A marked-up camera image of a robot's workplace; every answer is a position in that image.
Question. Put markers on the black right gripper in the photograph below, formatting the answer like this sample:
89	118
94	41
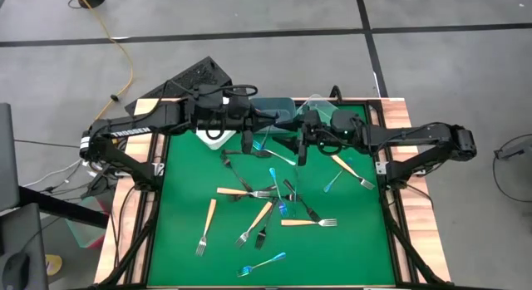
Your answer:
318	128

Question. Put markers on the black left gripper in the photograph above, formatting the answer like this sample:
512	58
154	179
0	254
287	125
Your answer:
241	115

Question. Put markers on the black metal fork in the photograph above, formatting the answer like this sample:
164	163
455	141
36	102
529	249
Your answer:
239	198
260	240
307	209
259	153
237	173

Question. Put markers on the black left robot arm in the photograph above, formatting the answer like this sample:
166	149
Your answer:
133	131

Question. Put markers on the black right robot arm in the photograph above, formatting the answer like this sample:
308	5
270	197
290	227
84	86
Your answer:
415	134

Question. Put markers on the teal plastic bin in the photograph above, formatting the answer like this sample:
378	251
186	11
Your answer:
274	105

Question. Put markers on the clear plastic bin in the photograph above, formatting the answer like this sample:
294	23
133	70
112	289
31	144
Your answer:
320	104

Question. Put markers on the white plastic bin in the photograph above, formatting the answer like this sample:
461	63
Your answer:
216	142

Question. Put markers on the black perforated computer case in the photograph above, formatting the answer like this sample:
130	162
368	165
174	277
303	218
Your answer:
195	78

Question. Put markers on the green table mat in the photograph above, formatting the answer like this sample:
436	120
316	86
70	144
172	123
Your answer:
187	265

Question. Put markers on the black desk leg bar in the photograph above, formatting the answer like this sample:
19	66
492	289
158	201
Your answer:
62	207

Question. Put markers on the yellow tape roll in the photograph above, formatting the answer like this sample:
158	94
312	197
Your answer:
56	265

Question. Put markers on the grey desk panel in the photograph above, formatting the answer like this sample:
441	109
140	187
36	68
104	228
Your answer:
8	157

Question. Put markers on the dark grey desk mat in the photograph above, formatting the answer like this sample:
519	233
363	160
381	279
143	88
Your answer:
25	232

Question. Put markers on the black computer mouse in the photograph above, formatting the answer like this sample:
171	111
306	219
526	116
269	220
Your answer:
16	273

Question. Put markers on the black table frame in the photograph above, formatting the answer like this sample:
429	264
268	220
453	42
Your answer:
393	248

